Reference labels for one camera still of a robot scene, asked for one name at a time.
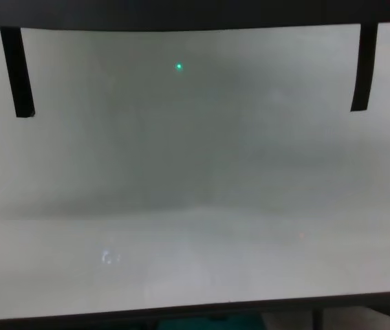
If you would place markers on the black robot print poster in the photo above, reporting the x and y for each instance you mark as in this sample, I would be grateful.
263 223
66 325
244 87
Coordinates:
181 13

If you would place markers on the black tape strip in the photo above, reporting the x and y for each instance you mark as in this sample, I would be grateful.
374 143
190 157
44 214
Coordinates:
17 75
365 68

